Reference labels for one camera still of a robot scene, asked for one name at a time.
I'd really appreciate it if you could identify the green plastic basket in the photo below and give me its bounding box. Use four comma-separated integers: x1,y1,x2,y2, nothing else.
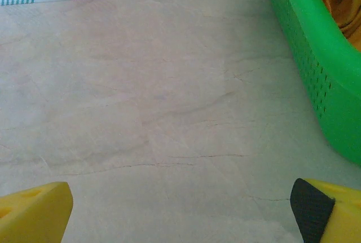
265,0,361,167

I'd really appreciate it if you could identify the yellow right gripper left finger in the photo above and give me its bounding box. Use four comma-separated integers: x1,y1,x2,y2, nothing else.
0,181,74,243

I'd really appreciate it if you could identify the orange t-shirt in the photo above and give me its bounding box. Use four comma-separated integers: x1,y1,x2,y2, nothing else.
227,0,361,51

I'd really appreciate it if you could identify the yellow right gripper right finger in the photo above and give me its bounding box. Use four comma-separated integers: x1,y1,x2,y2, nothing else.
289,178,361,243

